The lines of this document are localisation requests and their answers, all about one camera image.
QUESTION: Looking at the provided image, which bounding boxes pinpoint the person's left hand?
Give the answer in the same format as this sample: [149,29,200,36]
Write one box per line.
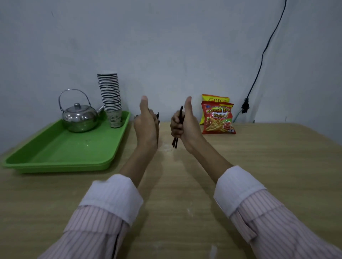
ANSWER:
[133,96,160,152]

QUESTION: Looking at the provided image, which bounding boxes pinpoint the person's right hand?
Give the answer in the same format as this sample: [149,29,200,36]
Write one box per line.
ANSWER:
[170,96,203,154]

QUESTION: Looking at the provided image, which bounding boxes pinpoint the black stir sticks bundle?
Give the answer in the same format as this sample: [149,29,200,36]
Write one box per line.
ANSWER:
[172,106,185,149]

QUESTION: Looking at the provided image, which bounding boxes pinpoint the person's right forearm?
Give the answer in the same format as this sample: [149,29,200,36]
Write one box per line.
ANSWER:
[184,136,342,259]

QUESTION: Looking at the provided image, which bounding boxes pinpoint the person's left forearm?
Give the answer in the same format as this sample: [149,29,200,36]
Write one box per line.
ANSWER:
[37,145,161,259]

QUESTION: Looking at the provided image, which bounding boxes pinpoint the yellow snack packet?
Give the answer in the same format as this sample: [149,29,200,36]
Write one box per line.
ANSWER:
[199,94,230,125]

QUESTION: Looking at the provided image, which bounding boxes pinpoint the red snack packet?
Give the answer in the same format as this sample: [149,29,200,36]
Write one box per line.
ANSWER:
[201,101,237,135]

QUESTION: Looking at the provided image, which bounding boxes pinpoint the stack of paper cups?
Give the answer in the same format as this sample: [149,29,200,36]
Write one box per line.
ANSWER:
[97,70,123,129]

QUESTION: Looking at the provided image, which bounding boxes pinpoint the steel teapot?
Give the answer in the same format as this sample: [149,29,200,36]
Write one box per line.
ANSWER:
[58,89,105,133]

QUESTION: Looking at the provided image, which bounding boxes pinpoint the green plastic tray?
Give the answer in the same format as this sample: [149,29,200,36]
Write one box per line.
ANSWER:
[2,111,131,174]

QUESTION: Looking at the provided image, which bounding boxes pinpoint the black cable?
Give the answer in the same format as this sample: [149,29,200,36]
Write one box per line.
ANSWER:
[245,0,287,100]

